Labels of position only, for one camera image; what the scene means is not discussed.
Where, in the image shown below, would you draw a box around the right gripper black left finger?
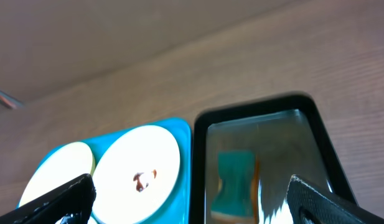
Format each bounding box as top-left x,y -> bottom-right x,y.
0,174 -> 96,224

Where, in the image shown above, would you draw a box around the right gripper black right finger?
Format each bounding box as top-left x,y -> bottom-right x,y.
286,175 -> 384,224

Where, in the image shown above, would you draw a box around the green and yellow sponge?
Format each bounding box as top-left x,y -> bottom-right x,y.
210,151 -> 258,223

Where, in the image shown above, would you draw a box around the teal plastic tray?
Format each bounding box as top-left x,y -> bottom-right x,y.
16,117 -> 192,224

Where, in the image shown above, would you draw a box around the black water tray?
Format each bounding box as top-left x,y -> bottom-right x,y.
189,92 -> 355,223

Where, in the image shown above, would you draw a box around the white plate with dark stain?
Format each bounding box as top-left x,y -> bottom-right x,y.
92,125 -> 180,223

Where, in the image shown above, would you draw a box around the yellow plate with sauce stain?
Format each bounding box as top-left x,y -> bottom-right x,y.
19,142 -> 96,207

